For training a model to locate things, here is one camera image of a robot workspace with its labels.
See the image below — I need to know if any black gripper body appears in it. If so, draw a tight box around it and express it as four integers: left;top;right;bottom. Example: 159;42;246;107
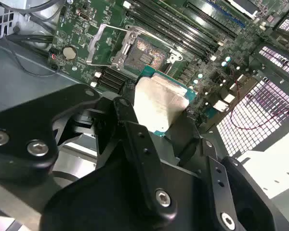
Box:
39;107;222;231

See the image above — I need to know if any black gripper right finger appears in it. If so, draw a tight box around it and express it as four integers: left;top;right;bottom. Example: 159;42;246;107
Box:
166;110;289;231

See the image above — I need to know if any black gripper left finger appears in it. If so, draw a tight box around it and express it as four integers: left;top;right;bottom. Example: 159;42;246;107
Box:
0;80;178;223

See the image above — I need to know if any metal wire locking lever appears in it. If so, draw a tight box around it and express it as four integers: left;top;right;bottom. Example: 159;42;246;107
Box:
125;24;178;52

